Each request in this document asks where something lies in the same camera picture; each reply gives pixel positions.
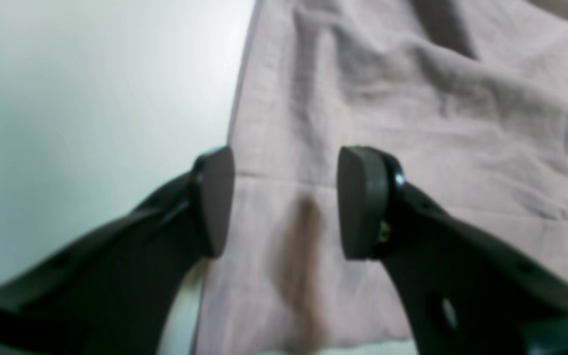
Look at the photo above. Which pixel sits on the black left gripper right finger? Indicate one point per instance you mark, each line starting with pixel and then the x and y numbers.
pixel 464 291

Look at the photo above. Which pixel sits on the mauve t-shirt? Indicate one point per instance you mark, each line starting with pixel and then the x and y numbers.
pixel 474 104

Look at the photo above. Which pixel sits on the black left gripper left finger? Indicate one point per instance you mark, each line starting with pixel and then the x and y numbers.
pixel 111 291

